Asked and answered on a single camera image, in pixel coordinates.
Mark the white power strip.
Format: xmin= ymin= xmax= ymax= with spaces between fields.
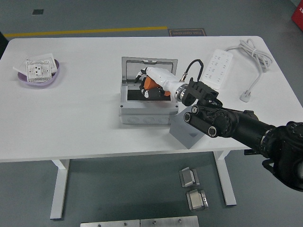
xmin=200 ymin=49 xmax=234 ymax=90

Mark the red box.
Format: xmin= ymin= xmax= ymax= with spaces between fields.
xmin=291 ymin=5 xmax=303 ymax=26

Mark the white power cord with plug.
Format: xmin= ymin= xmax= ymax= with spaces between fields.
xmin=224 ymin=39 xmax=274 ymax=103

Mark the white flat strip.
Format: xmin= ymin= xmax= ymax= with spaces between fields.
xmin=13 ymin=66 xmax=27 ymax=76

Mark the orange cylinder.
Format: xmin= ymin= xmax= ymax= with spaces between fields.
xmin=143 ymin=77 xmax=171 ymax=96

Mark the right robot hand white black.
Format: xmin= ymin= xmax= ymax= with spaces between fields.
xmin=134 ymin=67 xmax=180 ymax=100

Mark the yellow floor tape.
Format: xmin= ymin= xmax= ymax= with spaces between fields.
xmin=3 ymin=26 xmax=168 ymax=38

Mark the person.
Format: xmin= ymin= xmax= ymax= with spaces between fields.
xmin=0 ymin=30 xmax=7 ymax=52

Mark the white table leg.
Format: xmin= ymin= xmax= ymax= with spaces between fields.
xmin=50 ymin=159 xmax=71 ymax=220
xmin=213 ymin=150 xmax=237 ymax=206

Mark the white socket module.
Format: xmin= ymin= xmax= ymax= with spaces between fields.
xmin=25 ymin=60 xmax=53 ymax=83

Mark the grey electrical box clear lid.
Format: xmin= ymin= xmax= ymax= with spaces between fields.
xmin=119 ymin=56 xmax=178 ymax=125

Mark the purple bowl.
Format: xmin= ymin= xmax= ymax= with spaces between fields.
xmin=18 ymin=59 xmax=61 ymax=88

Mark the white flat panel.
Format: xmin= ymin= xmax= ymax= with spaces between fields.
xmin=25 ymin=53 xmax=59 ymax=73

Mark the grey metal plate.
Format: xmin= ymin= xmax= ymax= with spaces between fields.
xmin=140 ymin=215 xmax=199 ymax=227

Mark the grey cube with round recess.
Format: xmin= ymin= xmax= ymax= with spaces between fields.
xmin=169 ymin=107 xmax=204 ymax=149

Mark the dark floor sign with lettering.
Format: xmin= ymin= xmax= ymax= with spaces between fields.
xmin=168 ymin=28 xmax=206 ymax=37

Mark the metal block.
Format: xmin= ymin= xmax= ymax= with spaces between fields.
xmin=186 ymin=189 xmax=209 ymax=211
xmin=179 ymin=167 xmax=201 ymax=188

